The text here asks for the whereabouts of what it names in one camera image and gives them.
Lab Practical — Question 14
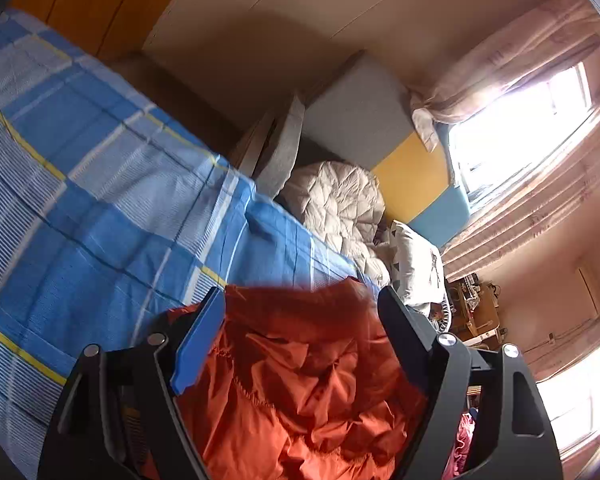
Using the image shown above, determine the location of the orange puffer jacket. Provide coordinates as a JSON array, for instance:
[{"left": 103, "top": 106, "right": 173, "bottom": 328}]
[{"left": 145, "top": 277, "right": 431, "bottom": 480}]

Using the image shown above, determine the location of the grey yellow blue headboard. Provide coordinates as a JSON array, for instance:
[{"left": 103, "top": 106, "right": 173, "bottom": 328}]
[{"left": 300, "top": 52, "right": 473, "bottom": 248}]

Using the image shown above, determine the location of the side window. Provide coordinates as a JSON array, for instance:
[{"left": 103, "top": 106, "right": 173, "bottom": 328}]
[{"left": 535, "top": 344, "right": 600, "bottom": 442}]

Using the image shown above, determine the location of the cluttered wooden desk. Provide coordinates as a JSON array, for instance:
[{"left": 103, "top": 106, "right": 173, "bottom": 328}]
[{"left": 450, "top": 275, "right": 502, "bottom": 342}]

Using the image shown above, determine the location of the grey padded bed rail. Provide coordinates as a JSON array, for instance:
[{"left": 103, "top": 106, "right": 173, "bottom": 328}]
[{"left": 429, "top": 289, "right": 454, "bottom": 332}]

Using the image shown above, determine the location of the long patterned curtain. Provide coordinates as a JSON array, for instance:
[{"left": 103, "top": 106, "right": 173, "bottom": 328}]
[{"left": 440, "top": 95, "right": 600, "bottom": 283}]

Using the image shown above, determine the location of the pink ruffled bedding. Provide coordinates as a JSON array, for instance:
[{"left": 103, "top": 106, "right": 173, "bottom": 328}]
[{"left": 442, "top": 405, "right": 477, "bottom": 480}]

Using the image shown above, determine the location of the beige quilted blanket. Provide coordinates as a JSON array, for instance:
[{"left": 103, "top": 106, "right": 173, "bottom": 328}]
[{"left": 280, "top": 160, "right": 393, "bottom": 288}]

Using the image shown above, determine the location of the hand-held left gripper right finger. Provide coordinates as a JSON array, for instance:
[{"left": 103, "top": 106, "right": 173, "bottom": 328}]
[{"left": 377, "top": 285, "right": 564, "bottom": 480}]

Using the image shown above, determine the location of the white bed side rail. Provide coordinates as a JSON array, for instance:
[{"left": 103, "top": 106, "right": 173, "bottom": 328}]
[{"left": 254, "top": 91, "right": 307, "bottom": 197}]

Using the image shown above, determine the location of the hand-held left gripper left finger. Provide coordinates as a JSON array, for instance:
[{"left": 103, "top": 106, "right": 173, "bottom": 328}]
[{"left": 37, "top": 286, "right": 227, "bottom": 480}]

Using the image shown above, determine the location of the bright window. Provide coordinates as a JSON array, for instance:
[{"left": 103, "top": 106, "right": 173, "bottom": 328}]
[{"left": 447, "top": 62, "right": 597, "bottom": 202}]

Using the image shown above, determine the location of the white printed pillow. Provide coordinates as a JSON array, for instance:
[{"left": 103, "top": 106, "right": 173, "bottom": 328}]
[{"left": 387, "top": 220, "right": 448, "bottom": 311}]

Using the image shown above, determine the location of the short patterned curtain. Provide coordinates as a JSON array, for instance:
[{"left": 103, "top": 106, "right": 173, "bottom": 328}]
[{"left": 409, "top": 0, "right": 600, "bottom": 153}]

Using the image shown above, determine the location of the bed with blue plaid sheet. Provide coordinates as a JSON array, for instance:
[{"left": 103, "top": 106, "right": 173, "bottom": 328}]
[{"left": 0, "top": 10, "right": 381, "bottom": 480}]

